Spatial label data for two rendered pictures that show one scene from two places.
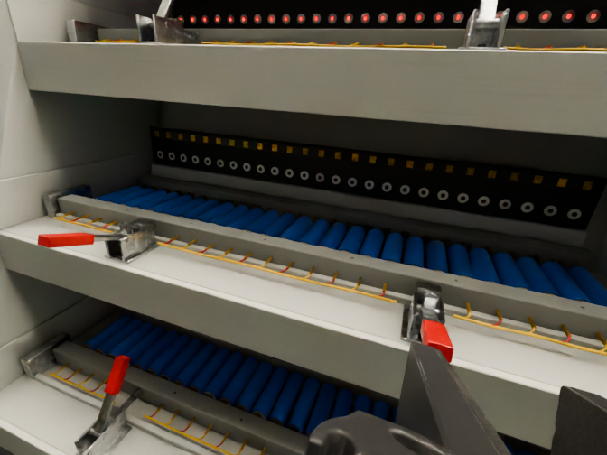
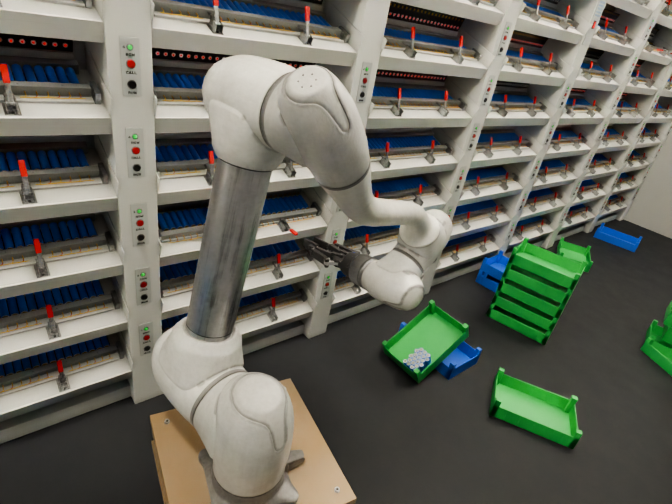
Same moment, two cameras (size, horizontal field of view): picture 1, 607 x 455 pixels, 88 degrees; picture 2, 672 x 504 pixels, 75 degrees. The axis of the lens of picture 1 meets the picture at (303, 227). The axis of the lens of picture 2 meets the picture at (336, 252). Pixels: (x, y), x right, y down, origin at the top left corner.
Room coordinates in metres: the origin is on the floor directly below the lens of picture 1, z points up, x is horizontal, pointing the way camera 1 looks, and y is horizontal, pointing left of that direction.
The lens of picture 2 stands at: (-0.61, 0.97, 1.22)
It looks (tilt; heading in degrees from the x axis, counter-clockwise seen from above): 28 degrees down; 300
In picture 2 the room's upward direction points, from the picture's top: 11 degrees clockwise
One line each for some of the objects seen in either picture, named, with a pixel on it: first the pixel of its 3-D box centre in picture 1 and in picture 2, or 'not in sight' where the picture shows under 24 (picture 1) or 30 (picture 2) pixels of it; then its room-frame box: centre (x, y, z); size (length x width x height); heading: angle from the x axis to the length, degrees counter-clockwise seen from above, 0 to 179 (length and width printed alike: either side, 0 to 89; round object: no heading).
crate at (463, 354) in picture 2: not in sight; (438, 342); (-0.30, -0.62, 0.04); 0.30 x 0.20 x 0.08; 163
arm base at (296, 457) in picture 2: not in sight; (257, 467); (-0.24, 0.48, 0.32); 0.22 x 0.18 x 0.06; 61
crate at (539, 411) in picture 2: not in sight; (534, 405); (-0.73, -0.55, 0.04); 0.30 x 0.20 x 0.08; 12
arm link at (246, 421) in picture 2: not in sight; (251, 425); (-0.22, 0.50, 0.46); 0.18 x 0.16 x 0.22; 173
